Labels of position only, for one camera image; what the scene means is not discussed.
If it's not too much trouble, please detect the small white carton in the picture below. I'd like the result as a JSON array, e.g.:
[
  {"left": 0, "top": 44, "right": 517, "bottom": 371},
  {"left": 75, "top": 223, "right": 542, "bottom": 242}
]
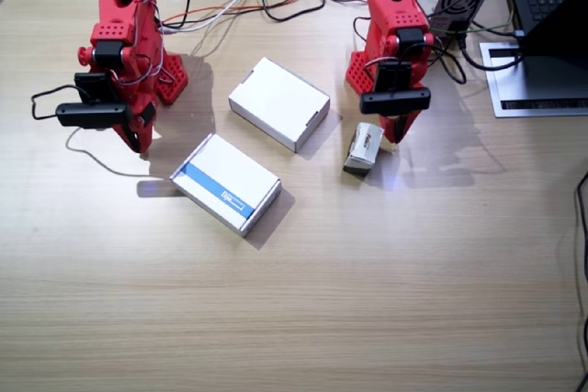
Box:
[{"left": 343, "top": 121, "right": 386, "bottom": 177}]

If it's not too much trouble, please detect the white box with blue stripe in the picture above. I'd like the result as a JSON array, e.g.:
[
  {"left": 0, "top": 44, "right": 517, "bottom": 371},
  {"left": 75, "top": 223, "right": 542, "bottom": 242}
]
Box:
[{"left": 169, "top": 132, "right": 282, "bottom": 239}]

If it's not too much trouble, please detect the plain white cardboard box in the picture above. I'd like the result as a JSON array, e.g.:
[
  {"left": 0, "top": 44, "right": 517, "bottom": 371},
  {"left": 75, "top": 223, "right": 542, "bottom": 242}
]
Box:
[{"left": 228, "top": 56, "right": 331, "bottom": 154}]

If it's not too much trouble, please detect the black gripper webcam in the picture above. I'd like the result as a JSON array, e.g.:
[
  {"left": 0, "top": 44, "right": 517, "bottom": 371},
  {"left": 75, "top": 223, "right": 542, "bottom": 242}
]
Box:
[
  {"left": 54, "top": 72, "right": 130, "bottom": 130},
  {"left": 359, "top": 61, "right": 433, "bottom": 117}
]

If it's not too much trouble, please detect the black monitor screen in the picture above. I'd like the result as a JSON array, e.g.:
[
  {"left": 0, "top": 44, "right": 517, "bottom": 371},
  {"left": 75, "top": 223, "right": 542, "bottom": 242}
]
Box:
[{"left": 518, "top": 0, "right": 588, "bottom": 102}]

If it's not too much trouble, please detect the black webcam cable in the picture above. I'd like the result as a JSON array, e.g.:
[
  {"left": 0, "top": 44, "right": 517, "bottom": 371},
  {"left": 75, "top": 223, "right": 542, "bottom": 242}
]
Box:
[
  {"left": 30, "top": 84, "right": 93, "bottom": 121},
  {"left": 352, "top": 15, "right": 469, "bottom": 86}
]

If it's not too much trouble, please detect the black monitor cable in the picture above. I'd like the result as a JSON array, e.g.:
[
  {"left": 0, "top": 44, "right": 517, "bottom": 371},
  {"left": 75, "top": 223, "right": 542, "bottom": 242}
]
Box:
[{"left": 458, "top": 33, "right": 526, "bottom": 73}]

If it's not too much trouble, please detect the thin green wire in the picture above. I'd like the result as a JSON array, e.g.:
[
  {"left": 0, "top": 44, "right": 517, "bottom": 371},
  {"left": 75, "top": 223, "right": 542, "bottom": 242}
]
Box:
[{"left": 431, "top": 9, "right": 515, "bottom": 39}]

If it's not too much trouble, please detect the long black cable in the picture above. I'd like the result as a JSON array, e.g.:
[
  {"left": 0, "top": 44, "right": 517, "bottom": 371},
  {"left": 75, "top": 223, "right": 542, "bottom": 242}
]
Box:
[{"left": 572, "top": 171, "right": 588, "bottom": 392}]

